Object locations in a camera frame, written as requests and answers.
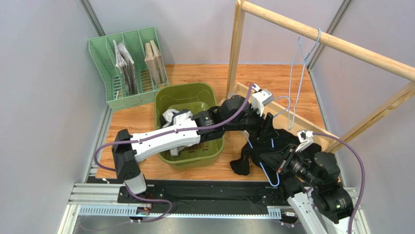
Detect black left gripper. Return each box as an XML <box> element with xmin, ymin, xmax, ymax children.
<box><xmin>225</xmin><ymin>102</ymin><xmax>279</xmax><ymax>144</ymax></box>

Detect black garment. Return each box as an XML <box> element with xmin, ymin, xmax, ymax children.
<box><xmin>230</xmin><ymin>129</ymin><xmax>324</xmax><ymax>184</ymax></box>

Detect light blue wire hanger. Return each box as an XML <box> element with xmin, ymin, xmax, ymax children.
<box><xmin>287</xmin><ymin>28</ymin><xmax>321</xmax><ymax>130</ymax></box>
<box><xmin>226</xmin><ymin>92</ymin><xmax>292</xmax><ymax>188</ymax></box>

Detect white tank top navy trim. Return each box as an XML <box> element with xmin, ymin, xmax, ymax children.
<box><xmin>161</xmin><ymin>108</ymin><xmax>195</xmax><ymax>157</ymax></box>

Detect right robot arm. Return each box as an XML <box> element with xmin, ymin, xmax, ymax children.
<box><xmin>252</xmin><ymin>143</ymin><xmax>355</xmax><ymax>234</ymax></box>

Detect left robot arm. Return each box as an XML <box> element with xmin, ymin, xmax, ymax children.
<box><xmin>112</xmin><ymin>91</ymin><xmax>274</xmax><ymax>195</ymax></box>

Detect wooden clothes rack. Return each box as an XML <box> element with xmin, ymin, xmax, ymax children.
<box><xmin>218</xmin><ymin>0</ymin><xmax>415</xmax><ymax>153</ymax></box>

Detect olive green plastic basket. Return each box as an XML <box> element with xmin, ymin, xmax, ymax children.
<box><xmin>154</xmin><ymin>82</ymin><xmax>225</xmax><ymax>170</ymax></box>

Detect brown wooden boards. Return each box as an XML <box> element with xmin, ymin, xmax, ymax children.
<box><xmin>145</xmin><ymin>40</ymin><xmax>167</xmax><ymax>86</ymax></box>

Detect mint green file organizer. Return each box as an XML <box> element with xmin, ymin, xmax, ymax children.
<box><xmin>88</xmin><ymin>27</ymin><xmax>169</xmax><ymax>112</ymax></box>

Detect folded newspapers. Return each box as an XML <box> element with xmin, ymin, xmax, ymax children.
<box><xmin>113</xmin><ymin>40</ymin><xmax>138</xmax><ymax>95</ymax></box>

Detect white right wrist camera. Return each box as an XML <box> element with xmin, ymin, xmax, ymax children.
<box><xmin>295</xmin><ymin>130</ymin><xmax>314</xmax><ymax>153</ymax></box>

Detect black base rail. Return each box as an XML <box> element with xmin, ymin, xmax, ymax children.
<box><xmin>86</xmin><ymin>175</ymin><xmax>344</xmax><ymax>216</ymax></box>

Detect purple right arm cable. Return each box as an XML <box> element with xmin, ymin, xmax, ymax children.
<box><xmin>312</xmin><ymin>131</ymin><xmax>366</xmax><ymax>234</ymax></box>

